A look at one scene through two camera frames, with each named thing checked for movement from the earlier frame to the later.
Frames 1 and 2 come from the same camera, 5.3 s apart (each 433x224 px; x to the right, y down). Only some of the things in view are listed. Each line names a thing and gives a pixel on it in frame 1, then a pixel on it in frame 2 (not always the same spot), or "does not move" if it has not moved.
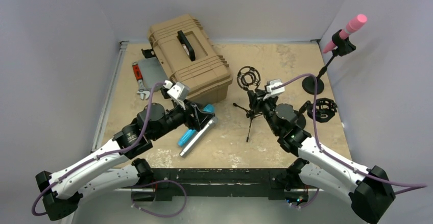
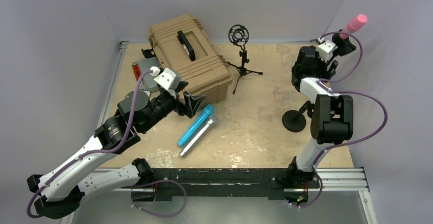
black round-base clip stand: (342, 47) does not move
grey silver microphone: (202, 134) does not move
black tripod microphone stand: (248, 78) → (239, 33)
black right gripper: (257, 100) → (323, 74)
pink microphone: (353, 25) does not move
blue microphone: (190, 133) does not move
